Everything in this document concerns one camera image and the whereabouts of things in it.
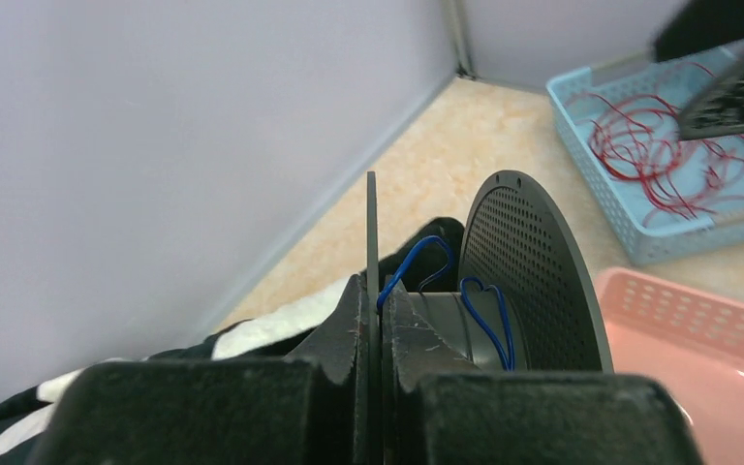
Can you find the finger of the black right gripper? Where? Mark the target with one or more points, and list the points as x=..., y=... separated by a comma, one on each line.
x=717, y=110

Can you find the dark grey cable spool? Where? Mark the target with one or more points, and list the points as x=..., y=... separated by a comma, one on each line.
x=518, y=296

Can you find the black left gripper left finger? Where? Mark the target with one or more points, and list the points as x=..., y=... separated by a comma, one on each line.
x=308, y=407

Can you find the blue plastic basket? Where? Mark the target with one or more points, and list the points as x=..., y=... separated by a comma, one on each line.
x=664, y=197

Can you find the pink plastic basket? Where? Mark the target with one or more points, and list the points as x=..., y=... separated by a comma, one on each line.
x=691, y=342

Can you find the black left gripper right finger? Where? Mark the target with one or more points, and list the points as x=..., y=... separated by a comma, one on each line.
x=442, y=409

